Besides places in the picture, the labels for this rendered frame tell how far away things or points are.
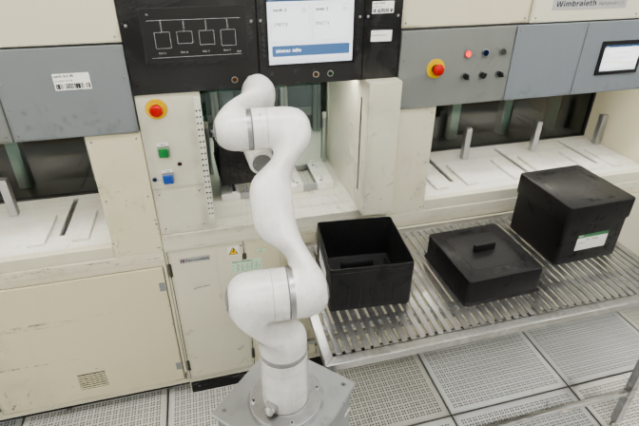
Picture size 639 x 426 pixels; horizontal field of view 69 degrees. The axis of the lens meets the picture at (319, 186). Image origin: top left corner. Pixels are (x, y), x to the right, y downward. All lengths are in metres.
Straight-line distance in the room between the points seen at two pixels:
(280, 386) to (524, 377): 1.57
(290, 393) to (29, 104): 1.11
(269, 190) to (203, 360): 1.32
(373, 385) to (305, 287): 1.37
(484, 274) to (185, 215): 1.06
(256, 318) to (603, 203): 1.32
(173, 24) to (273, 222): 0.73
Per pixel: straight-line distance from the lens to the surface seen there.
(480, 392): 2.45
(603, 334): 2.96
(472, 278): 1.62
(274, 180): 1.05
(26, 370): 2.28
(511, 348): 2.68
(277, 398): 1.28
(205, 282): 1.94
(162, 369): 2.26
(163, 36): 1.53
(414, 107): 1.76
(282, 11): 1.54
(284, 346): 1.14
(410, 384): 2.39
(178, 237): 1.81
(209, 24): 1.52
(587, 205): 1.88
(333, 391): 1.38
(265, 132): 1.08
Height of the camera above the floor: 1.86
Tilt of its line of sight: 29 degrees down
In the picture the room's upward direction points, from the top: straight up
